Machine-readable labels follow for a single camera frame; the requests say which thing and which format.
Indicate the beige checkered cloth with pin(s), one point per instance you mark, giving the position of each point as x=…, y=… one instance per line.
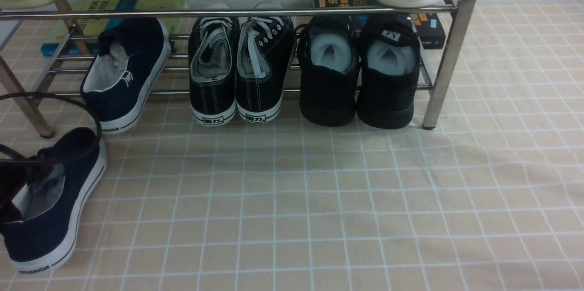
x=490, y=200

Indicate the navy slip-on shoe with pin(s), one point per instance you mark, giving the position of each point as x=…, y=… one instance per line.
x=129, y=59
x=41, y=204

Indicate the black orange book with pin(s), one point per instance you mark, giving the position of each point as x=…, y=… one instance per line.
x=428, y=25

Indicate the black suede left sneaker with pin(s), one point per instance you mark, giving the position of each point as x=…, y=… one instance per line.
x=330, y=65

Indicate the black canvas sneaker right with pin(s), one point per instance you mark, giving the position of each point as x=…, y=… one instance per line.
x=266, y=48

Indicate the black canvas sneaker left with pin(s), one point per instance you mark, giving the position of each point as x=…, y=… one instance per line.
x=211, y=67

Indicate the silver metal shoe rack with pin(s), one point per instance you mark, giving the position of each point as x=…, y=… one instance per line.
x=460, y=11

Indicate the black suede right sneaker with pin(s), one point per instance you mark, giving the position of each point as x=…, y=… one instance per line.
x=390, y=65

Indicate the black suede sneaker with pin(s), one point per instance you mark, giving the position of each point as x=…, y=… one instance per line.
x=330, y=65
x=390, y=65

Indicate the black canvas sneaker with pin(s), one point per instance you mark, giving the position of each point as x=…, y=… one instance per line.
x=211, y=67
x=266, y=48

